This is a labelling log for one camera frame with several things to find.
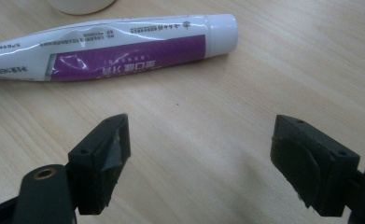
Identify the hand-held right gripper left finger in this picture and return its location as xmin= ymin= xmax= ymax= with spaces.
xmin=67 ymin=113 xmax=132 ymax=217

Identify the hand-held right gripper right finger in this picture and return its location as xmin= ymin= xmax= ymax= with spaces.
xmin=270 ymin=114 xmax=361 ymax=217

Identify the white cup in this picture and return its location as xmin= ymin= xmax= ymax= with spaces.
xmin=47 ymin=0 xmax=117 ymax=16

